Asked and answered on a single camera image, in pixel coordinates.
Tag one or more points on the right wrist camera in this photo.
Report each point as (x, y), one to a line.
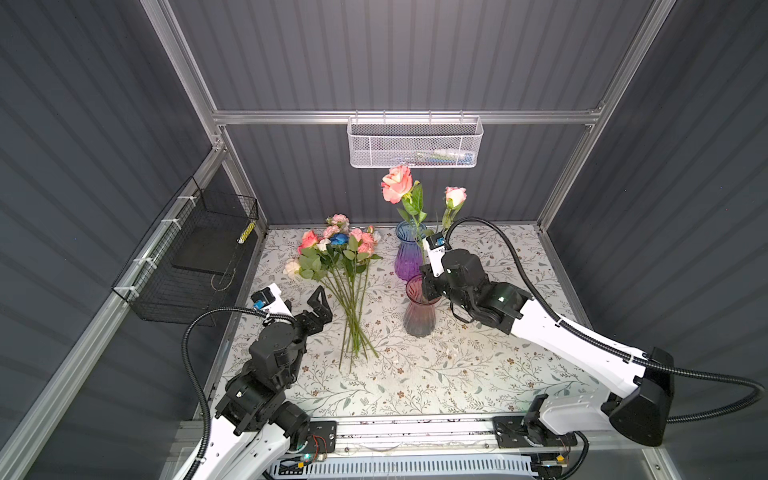
(435, 247)

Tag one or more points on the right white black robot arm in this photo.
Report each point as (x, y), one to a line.
(630, 400)

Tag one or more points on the pink red glass vase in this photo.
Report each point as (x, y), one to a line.
(420, 316)

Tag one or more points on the black wire mesh basket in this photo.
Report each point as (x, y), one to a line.
(191, 261)

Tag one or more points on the tubes in white basket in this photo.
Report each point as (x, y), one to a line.
(440, 157)

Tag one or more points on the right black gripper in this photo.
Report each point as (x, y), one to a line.
(427, 278)

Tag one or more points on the floral patterned table mat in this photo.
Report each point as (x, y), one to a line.
(458, 368)

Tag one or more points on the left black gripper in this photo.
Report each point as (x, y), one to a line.
(315, 325)

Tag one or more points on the bunch of artificial flowers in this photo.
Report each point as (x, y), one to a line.
(340, 259)

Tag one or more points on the blue purple glass vase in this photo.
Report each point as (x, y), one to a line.
(409, 255)

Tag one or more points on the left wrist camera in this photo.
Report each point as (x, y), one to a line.
(269, 300)

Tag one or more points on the white wire mesh basket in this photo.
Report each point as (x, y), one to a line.
(375, 141)

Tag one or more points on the coral pink rose stem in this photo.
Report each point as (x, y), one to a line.
(400, 189)

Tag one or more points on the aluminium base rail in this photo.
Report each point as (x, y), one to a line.
(465, 446)

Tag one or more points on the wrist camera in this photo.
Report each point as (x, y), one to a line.
(269, 300)
(435, 247)

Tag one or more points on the yellow green marker pen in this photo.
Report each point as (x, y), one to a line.
(246, 232)

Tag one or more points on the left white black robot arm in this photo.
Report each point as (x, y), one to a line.
(254, 431)

